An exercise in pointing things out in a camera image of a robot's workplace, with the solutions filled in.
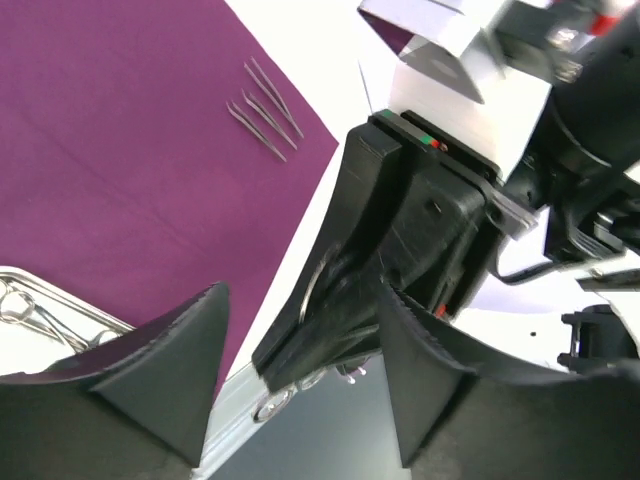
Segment steel instrument tray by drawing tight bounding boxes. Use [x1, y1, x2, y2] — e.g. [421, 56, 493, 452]
[1, 266, 134, 375]

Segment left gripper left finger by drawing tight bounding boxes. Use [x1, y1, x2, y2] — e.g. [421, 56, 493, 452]
[1, 283, 230, 468]

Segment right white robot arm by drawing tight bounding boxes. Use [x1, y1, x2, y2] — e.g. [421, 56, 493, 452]
[252, 1, 639, 392]

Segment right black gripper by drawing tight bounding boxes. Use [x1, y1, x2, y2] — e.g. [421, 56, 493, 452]
[249, 109, 539, 391]

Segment front aluminium rail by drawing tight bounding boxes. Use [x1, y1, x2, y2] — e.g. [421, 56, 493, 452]
[191, 364, 292, 479]

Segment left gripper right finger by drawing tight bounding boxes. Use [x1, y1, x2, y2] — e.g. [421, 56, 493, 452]
[378, 283, 639, 468]

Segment steel forceps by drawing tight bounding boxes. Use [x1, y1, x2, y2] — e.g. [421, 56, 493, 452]
[244, 57, 304, 138]
[226, 101, 287, 162]
[241, 89, 298, 150]

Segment purple surgical cloth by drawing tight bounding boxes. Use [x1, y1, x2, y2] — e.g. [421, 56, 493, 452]
[1, 1, 337, 373]

